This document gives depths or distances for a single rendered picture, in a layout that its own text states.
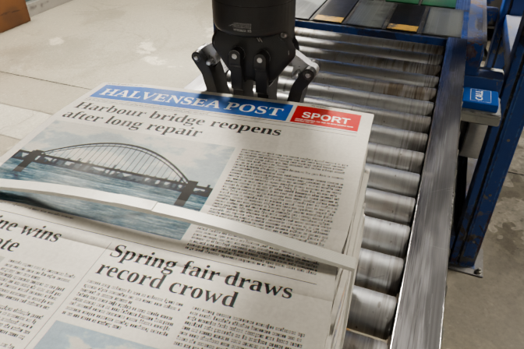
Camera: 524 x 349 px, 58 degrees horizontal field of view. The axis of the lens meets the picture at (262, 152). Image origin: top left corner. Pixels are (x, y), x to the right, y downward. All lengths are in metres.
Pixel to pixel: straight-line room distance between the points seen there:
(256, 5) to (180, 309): 0.25
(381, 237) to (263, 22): 0.36
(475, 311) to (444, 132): 0.90
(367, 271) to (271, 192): 0.30
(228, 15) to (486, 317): 1.43
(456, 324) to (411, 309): 1.07
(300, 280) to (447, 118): 0.71
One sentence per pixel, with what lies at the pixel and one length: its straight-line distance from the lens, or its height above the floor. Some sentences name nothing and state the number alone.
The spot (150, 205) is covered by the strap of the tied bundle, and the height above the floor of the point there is 1.04.
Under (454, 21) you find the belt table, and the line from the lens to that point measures 1.51.
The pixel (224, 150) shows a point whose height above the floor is 1.03.
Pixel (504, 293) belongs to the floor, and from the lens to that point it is 1.80.
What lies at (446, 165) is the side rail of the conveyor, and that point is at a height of 0.80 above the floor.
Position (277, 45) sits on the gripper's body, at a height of 1.08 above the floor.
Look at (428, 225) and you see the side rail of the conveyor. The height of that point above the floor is 0.80.
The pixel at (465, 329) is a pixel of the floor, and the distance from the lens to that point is 1.65.
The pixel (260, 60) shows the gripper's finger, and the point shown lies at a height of 1.07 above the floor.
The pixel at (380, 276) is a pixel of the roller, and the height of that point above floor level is 0.79.
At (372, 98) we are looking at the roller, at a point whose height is 0.80.
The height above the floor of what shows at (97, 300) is 1.03.
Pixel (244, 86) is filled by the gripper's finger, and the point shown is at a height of 1.04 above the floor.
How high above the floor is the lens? 1.24
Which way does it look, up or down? 34 degrees down
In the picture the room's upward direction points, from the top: straight up
